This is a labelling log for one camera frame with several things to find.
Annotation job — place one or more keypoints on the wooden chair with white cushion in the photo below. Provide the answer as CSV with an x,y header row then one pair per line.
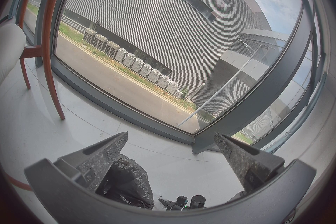
x,y
49,41

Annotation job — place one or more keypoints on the black plastic bag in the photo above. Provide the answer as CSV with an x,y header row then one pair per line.
x,y
128,183

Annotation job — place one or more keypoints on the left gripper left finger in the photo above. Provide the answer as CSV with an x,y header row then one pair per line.
x,y
101,157

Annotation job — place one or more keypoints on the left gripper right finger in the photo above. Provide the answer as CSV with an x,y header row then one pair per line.
x,y
244,162

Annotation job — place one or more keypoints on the window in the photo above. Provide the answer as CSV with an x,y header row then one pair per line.
x,y
170,41

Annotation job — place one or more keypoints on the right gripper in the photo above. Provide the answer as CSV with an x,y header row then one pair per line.
x,y
178,207

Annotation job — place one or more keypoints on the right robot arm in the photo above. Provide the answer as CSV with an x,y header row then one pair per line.
x,y
198,201

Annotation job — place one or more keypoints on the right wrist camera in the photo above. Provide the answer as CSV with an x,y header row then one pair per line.
x,y
183,200

